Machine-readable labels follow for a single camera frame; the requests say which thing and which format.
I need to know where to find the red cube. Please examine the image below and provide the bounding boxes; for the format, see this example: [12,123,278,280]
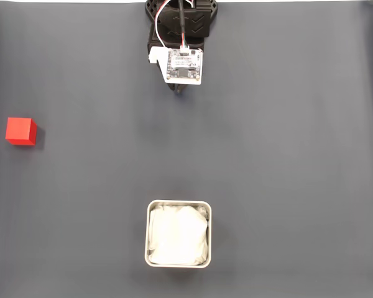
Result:
[5,117,38,146]

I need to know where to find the white square box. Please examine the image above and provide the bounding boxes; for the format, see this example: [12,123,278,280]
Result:
[144,199,213,269]

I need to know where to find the grey-blue table cloth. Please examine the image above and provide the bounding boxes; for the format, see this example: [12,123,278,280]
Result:
[0,2,373,298]

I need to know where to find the black camera cable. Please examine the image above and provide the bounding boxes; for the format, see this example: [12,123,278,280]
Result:
[177,0,191,52]

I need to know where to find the camera board on white mount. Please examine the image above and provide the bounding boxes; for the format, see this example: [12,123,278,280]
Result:
[148,45,204,86]

